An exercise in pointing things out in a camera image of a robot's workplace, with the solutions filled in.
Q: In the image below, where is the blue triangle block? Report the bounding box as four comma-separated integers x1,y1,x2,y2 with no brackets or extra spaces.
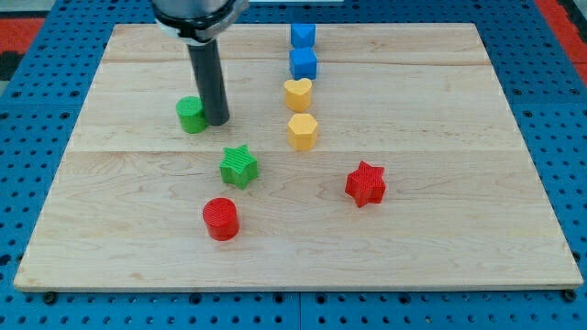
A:
290,23,316,49

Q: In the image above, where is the red cylinder block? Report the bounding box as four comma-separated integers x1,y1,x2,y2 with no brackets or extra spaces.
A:
203,197,239,241

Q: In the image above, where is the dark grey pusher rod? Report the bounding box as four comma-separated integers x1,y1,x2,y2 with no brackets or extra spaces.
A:
187,40,230,126

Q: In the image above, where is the light wooden board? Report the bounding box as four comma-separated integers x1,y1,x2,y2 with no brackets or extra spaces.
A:
14,23,583,292

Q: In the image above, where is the green cylinder block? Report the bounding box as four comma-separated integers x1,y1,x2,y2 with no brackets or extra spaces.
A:
176,96,208,134

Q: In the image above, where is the yellow hexagon block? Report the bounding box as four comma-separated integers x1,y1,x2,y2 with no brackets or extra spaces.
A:
287,113,318,151

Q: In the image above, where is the green star block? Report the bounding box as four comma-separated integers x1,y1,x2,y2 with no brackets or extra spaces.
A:
219,145,259,190

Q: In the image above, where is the yellow heart block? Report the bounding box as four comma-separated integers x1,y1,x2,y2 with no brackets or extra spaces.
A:
283,78,313,113

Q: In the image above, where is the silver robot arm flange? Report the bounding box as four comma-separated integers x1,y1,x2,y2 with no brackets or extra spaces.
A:
150,0,249,46

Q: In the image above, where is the red star block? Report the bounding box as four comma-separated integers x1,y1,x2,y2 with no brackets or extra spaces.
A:
345,161,386,208

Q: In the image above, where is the blue cube block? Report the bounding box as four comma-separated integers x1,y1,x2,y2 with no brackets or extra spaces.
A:
289,48,317,80

